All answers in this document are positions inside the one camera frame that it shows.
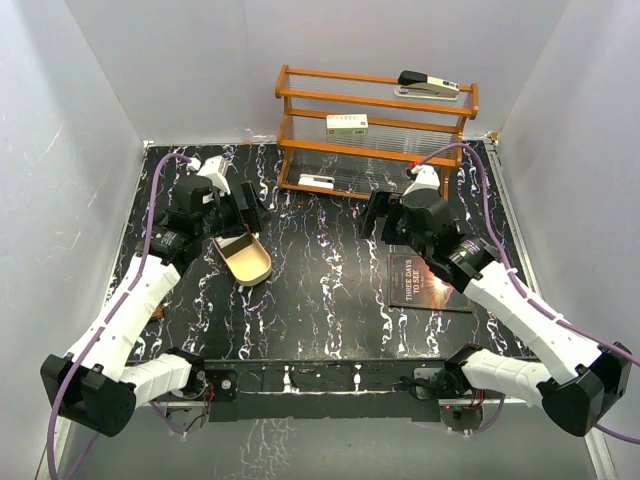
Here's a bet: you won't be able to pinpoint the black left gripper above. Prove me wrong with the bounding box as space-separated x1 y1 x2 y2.
196 181 272 241

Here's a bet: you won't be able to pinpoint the brown leather card holder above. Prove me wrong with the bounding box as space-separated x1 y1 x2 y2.
150 305 164 321

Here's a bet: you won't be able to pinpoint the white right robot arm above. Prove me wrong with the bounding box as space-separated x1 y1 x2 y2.
358 188 636 437

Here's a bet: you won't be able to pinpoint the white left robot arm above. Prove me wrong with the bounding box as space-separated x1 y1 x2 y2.
40 175 270 437

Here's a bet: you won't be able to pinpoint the beige oval card tray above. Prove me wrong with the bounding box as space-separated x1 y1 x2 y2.
213 233 272 287

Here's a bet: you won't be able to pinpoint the small white box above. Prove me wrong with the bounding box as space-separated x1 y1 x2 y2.
298 174 335 190

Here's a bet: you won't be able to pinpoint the dark book three days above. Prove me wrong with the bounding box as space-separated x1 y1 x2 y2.
387 252 472 312

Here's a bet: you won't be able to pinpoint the orange wooden shelf rack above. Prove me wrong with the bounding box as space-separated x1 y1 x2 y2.
274 65 479 200

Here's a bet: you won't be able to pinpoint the white staples box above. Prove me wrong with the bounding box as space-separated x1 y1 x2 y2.
326 114 369 137

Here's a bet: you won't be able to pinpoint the black and beige stapler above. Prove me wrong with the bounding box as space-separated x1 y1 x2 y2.
394 70 460 101

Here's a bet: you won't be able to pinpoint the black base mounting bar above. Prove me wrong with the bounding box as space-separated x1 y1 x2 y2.
149 357 506 426

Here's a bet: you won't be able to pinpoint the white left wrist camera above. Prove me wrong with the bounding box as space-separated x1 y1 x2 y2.
187 155 230 192

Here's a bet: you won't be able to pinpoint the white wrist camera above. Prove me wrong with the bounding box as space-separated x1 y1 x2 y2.
187 155 230 192
403 162 440 195

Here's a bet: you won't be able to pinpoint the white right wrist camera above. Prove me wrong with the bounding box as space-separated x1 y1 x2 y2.
403 162 440 195

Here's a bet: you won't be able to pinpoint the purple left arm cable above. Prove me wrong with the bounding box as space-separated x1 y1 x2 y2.
47 152 201 480

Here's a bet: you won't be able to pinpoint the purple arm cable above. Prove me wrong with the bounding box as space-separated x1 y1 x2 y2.
47 152 201 480
409 142 640 446

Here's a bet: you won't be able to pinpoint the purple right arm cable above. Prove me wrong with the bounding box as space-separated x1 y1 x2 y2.
409 142 640 446

